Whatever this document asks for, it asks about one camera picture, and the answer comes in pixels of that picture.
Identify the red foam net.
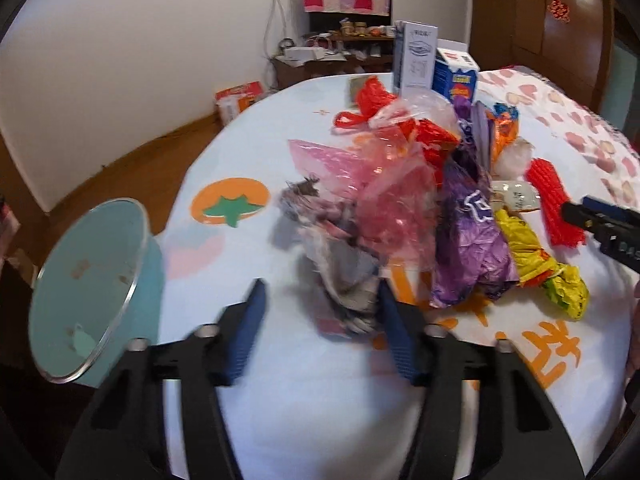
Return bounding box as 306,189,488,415
525,157,586,248

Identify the wooden television cabinet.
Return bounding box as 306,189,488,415
272,30,396,92

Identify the purple foil wrapper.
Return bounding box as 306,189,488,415
430,95,517,311

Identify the red foil wrapper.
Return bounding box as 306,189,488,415
412,119,462,173

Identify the flat grey packet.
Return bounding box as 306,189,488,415
348,76,373,108

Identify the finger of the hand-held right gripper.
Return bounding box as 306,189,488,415
580,196,640,227
561,202,640,273

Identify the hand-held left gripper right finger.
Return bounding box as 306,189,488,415
377,280,586,480

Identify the black television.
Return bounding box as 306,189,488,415
307,9,393,35

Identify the white cable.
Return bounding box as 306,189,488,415
262,0,290,58

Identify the white printed tablecloth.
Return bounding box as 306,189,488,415
157,72,630,480

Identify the light blue trash bin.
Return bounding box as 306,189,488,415
27,198,166,386

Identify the pink transparent plastic bag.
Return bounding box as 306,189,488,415
287,95,461,271

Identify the tall white carton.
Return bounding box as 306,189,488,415
391,20,439,98

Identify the pink heart blanket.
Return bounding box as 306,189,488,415
475,65,640,226

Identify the brown wooden door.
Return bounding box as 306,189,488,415
470,0,632,131

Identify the grey wrapper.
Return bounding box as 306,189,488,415
272,175,386,338

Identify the red door decoration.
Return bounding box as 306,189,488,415
547,0,572,25

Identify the clear crumpled plastic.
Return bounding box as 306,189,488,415
495,137,536,181

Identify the orange snack wrapper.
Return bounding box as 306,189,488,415
484,102,522,162

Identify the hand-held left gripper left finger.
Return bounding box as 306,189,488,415
55,278,267,480

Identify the yellow foil wrapper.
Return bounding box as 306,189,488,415
495,210,591,322

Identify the blue carton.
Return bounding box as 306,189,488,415
431,47,481,106

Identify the orange paper bag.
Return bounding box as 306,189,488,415
215,81,264,116

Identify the white box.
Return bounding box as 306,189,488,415
284,46,326,61

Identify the white labelled packet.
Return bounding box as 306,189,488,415
490,180,542,212

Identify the red plastic bag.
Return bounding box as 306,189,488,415
334,76,401,133

